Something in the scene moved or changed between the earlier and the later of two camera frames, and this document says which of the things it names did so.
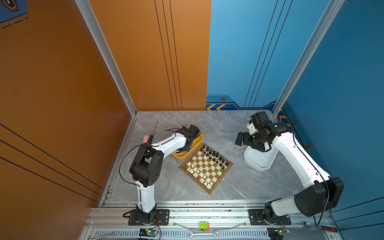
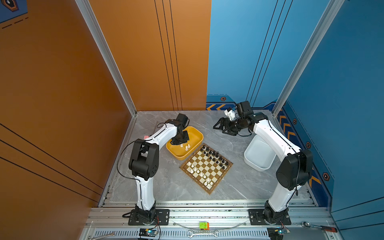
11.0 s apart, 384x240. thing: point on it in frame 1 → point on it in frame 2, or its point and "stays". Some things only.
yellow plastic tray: (183, 155) stays
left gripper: (185, 150) → (186, 138)
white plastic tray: (261, 161) stays
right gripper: (245, 141) → (222, 121)
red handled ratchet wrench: (307, 225) stays
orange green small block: (203, 225) stays
